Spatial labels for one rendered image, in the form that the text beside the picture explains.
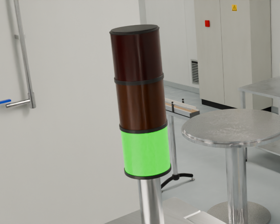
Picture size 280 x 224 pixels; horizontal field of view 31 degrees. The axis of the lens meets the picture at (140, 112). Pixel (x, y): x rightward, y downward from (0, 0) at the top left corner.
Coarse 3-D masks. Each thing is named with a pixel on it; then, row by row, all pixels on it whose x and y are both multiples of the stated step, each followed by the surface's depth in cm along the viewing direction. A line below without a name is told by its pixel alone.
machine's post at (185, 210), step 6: (174, 198) 70; (168, 204) 68; (174, 204) 68; (180, 204) 68; (186, 204) 68; (174, 210) 66; (180, 210) 66; (186, 210) 66; (192, 210) 66; (198, 210) 66; (186, 216) 65
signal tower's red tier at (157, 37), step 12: (120, 36) 49; (132, 36) 48; (144, 36) 49; (156, 36) 50; (120, 48) 49; (132, 48) 49; (144, 48) 49; (156, 48) 50; (120, 60) 50; (132, 60) 49; (144, 60) 49; (156, 60) 50; (120, 72) 50; (132, 72) 49; (144, 72) 49; (156, 72) 50
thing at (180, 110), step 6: (168, 102) 526; (174, 102) 529; (180, 102) 520; (168, 108) 524; (174, 108) 516; (180, 108) 513; (186, 108) 503; (192, 108) 508; (168, 114) 527; (174, 114) 518; (180, 114) 509; (186, 114) 501; (192, 114) 498; (198, 114) 502
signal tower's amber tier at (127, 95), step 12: (144, 84) 50; (156, 84) 50; (120, 96) 51; (132, 96) 50; (144, 96) 50; (156, 96) 51; (120, 108) 52; (132, 108) 51; (144, 108) 50; (156, 108) 51; (120, 120) 52; (132, 120) 51; (144, 120) 51; (156, 120) 51
